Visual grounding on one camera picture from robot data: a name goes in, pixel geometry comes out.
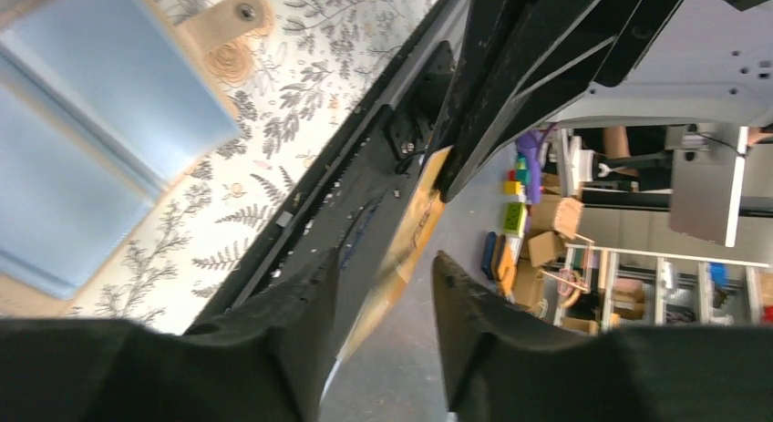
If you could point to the cluttered background shelf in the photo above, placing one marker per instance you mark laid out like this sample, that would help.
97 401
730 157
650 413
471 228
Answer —
600 288

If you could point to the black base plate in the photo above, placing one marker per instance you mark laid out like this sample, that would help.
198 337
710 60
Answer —
354 195

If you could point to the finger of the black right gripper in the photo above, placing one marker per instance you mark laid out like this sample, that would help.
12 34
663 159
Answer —
522 61

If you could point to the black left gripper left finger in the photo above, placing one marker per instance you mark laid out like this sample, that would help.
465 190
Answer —
265 360

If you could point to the beige leather card holder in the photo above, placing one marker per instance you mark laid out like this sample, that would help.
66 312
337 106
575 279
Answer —
104 105

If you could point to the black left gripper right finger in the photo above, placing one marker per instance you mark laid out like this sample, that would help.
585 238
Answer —
501 363

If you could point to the gold credit card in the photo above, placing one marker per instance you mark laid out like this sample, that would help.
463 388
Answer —
411 237

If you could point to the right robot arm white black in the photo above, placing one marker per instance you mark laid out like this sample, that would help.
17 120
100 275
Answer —
709 63

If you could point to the person in background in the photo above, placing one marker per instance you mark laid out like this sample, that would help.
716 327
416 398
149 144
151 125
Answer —
625 142

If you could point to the floral table cloth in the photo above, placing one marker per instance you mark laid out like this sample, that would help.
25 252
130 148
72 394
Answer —
294 80

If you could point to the cardboard boxes in background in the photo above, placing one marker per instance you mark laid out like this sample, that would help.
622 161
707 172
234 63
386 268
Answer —
553 223

